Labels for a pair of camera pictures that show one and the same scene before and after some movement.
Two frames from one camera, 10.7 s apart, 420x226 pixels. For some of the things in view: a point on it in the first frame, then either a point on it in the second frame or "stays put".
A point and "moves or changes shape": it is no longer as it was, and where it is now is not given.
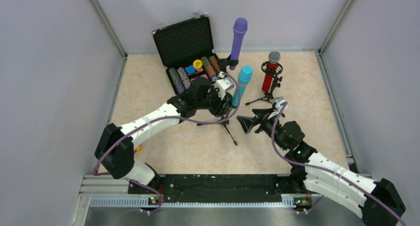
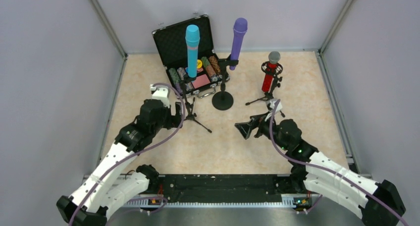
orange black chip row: (215, 64) stays put
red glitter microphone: (274, 58) stays put
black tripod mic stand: (224, 122) moves or changes shape
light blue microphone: (245, 75) to (192, 37)
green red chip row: (210, 69) stays put
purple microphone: (240, 28) stays put
